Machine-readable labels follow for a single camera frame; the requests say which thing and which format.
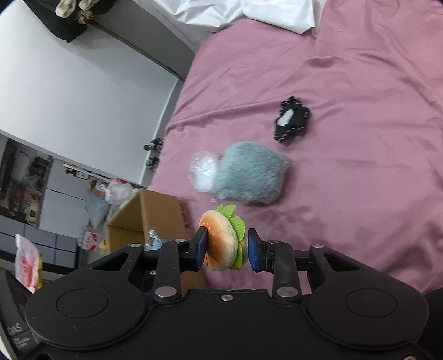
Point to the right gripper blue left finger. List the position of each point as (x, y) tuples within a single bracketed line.
[(199, 248)]

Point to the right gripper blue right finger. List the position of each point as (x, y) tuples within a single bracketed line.
[(255, 251)]

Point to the plush hamburger toy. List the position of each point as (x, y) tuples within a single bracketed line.
[(227, 247)]

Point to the brown cardboard box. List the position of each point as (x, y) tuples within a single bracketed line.
[(149, 213)]

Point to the grey fluffy plush toy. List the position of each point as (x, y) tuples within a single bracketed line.
[(247, 172)]

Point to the black white plush toy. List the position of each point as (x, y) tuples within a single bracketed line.
[(293, 120)]

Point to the white plastic bag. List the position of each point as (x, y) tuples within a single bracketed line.
[(118, 192)]

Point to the pink bed sheet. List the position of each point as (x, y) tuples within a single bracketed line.
[(366, 178)]

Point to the white cloth cover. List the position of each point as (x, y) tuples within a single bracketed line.
[(296, 16)]

